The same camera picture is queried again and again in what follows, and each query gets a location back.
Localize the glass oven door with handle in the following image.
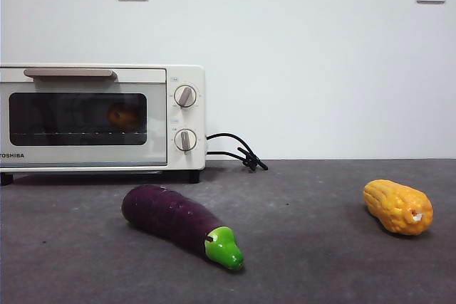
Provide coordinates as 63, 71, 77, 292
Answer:
0, 67, 169, 169

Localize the brown potato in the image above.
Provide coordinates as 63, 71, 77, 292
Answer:
107, 101, 141, 131

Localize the beige oven knob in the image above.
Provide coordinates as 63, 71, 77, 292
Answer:
173, 85, 198, 109
173, 127, 198, 156

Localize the cream toaster oven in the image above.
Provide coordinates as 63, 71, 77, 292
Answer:
0, 64, 207, 186

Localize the purple toy eggplant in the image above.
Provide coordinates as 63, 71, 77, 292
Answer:
121, 184, 246, 273

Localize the yellow toy corn cob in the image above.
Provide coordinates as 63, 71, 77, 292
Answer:
362, 179, 435, 237

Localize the black power cable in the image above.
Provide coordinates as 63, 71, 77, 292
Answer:
206, 132, 270, 172

